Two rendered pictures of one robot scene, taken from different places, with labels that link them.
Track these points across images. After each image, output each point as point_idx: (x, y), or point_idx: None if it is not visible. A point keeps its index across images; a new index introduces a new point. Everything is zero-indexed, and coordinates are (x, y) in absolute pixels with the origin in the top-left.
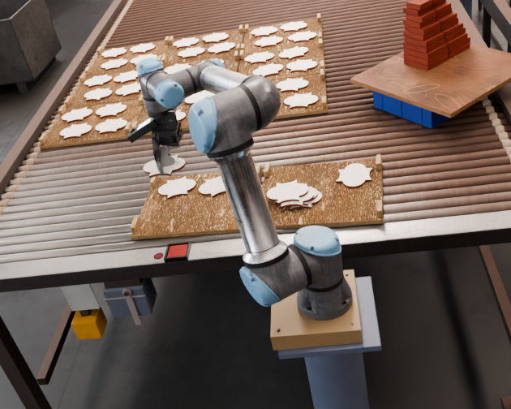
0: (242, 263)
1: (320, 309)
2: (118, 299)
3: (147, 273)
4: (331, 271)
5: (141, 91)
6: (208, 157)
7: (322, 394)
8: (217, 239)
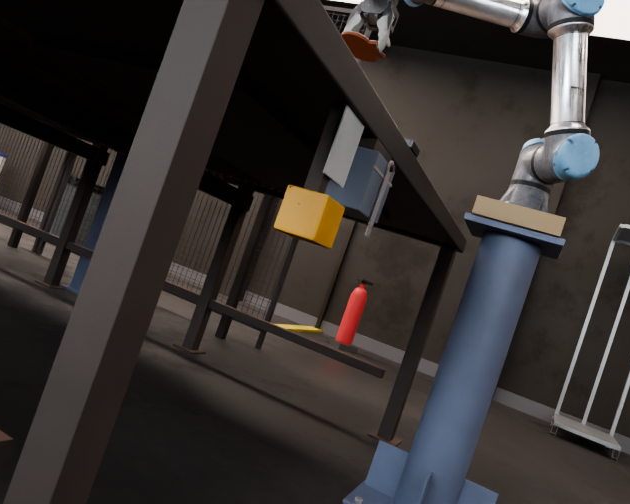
0: (424, 188)
1: (548, 212)
2: (378, 176)
3: (398, 152)
4: None
5: None
6: (585, 21)
7: (511, 323)
8: None
